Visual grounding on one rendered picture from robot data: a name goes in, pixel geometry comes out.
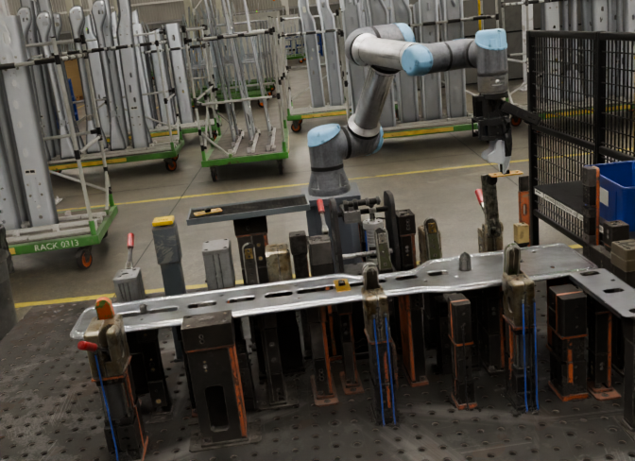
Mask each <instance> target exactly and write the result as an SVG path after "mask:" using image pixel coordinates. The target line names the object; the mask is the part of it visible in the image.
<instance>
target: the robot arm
mask: <svg viewBox="0 0 635 461"><path fill-rule="evenodd" d="M345 54H346V57H347V58H348V60H349V61H350V62H351V63H353V64H355V65H358V66H364V67H368V66H369V70H368V73H367V77H366V80H365V83H364V87H363V90H362V93H361V95H360V99H359V102H358V105H357V108H356V112H355V114H353V115H352V116H351V117H350V118H349V121H348V124H347V126H344V127H341V126H340V125H339V124H328V125H323V126H319V127H316V128H313V129H311V130H310V131H309V132H308V135H307V137H308V143H307V145H308V148H309V157H310V165H311V176H310V180H309V185H308V194H309V195H310V196H339V195H343V194H346V193H348V192H349V191H350V190H351V184H350V182H349V179H348V177H347V175H346V173H345V170H344V165H343V160H346V159H350V158H355V157H360V156H368V155H370V154H373V153H376V152H378V151H379V150H380V148H381V147H382V145H383V141H384V138H383V136H384V133H383V129H382V127H381V125H380V123H379V119H380V116H381V113H382V110H383V107H384V105H385V103H386V98H387V95H388V92H389V89H390V86H391V83H392V80H393V78H394V76H395V74H398V73H399V72H400V71H401V70H404V71H405V72H406V73H407V74H408V75H409V76H424V75H427V74H433V73H439V72H446V71H453V70H458V69H465V68H477V79H478V92H479V93H480V94H475V95H473V96H472V110H473V117H472V137H476V136H478V140H479V141H489V148H487V149H486V150H484V151H483V152H482V155H481V156H482V158H483V159H484V160H488V162H492V163H498V167H499V171H500V172H502V170H503V174H505V173H506V171H507V169H508V166H509V163H510V157H511V151H512V135H511V130H512V128H511V121H510V119H509V115H510V114H511V115H514V116H516V117H518V118H520V119H522V120H523V121H524V122H525V123H526V124H527V125H531V126H533V127H534V126H538V125H539V124H540V122H541V119H542V118H541V117H540V116H539V114H537V113H536V112H535V111H526V110H524V109H522V108H519V107H517V106H515V105H513V104H511V103H508V102H507V101H505V100H502V99H501V98H504V97H507V96H508V91H507V89H508V70H507V42H506V32H505V31H504V30H503V29H502V28H496V29H487V30H481V31H477V32H476V34H475V39H464V38H460V39H456V40H453V41H448V42H442V43H416V40H415V36H414V33H413V31H412V30H411V28H410V27H409V26H408V25H406V24H403V23H401V24H396V23H393V24H390V25H382V26H366V27H361V28H358V29H356V30H355V31H354V32H353V33H352V34H351V35H350V36H349V37H348V39H347V40H346V42H345ZM475 122H477V124H476V127H477V128H478V129H477V130H476V131H475V132H473V123H475Z"/></svg>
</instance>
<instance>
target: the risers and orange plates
mask: <svg viewBox="0 0 635 461"><path fill-rule="evenodd" d="M448 314H449V313H448V301H447V300H446V299H445V298H444V297H443V295H441V296H435V320H436V335H437V350H438V354H437V361H438V367H439V369H440V371H441V373H442V374H443V375H446V374H452V373H453V362H452V347H451V339H450V337H449V336H448V333H449V328H448ZM389 345H390V356H391V367H392V379H393V381H394V384H395V390H396V391H397V390H399V379H398V368H397V356H396V347H395V343H394V341H393V339H392V342H389ZM235 347H236V353H237V360H238V366H239V372H240V379H241V385H242V391H243V397H244V404H245V410H246V411H251V410H255V391H254V385H253V381H252V375H251V368H250V362H249V354H248V349H247V343H246V339H244V340H236V341H235Z"/></svg>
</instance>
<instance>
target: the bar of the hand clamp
mask: <svg viewBox="0 0 635 461"><path fill-rule="evenodd" d="M481 181H482V192H483V203H484V214H485V223H486V224H487V226H488V235H490V223H489V220H490V219H494V223H495V225H496V227H497V229H495V232H496V233H500V222H499V212H498V200H497V190H496V182H497V178H492V177H491V176H489V174H485V175H481Z"/></svg>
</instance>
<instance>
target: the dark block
mask: <svg viewBox="0 0 635 461"><path fill-rule="evenodd" d="M396 221H397V230H398V238H399V247H400V259H401V270H400V271H405V270H410V269H413V268H416V267H417V260H416V245H415V235H416V222H415V215H414V214H413V213H412V212H411V210H410V209H406V210H399V211H398V210H396Z"/></svg>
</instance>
